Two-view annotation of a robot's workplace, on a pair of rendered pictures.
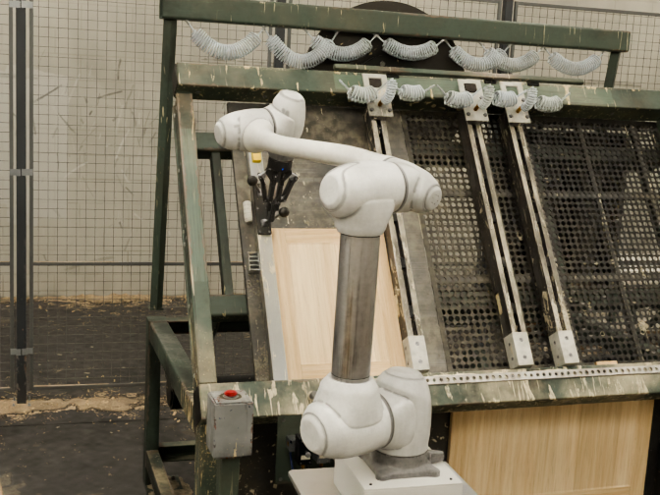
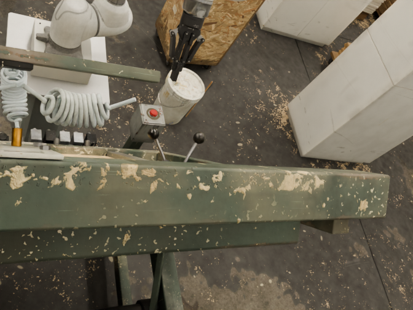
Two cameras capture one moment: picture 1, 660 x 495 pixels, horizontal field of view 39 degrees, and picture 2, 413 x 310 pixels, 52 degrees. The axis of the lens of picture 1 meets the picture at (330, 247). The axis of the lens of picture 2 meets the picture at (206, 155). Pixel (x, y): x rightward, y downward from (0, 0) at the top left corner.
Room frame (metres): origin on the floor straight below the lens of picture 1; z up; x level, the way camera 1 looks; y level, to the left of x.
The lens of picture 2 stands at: (4.05, -0.11, 2.47)
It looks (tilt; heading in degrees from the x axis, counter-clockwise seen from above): 48 degrees down; 150
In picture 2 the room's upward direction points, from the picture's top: 43 degrees clockwise
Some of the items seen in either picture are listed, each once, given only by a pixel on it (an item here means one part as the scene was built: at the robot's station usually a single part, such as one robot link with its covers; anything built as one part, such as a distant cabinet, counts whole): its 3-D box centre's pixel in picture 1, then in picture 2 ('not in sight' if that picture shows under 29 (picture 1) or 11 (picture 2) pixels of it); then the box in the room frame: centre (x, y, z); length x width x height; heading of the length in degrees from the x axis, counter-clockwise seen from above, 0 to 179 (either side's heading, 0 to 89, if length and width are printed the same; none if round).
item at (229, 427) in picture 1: (229, 424); (146, 123); (2.73, 0.28, 0.84); 0.12 x 0.12 x 0.18; 19
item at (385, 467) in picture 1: (405, 455); (60, 39); (2.45, -0.24, 0.88); 0.22 x 0.18 x 0.06; 107
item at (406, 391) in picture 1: (399, 408); (72, 19); (2.44, -0.21, 1.02); 0.18 x 0.16 x 0.22; 130
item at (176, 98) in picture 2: not in sight; (180, 94); (1.85, 0.62, 0.24); 0.32 x 0.30 x 0.47; 106
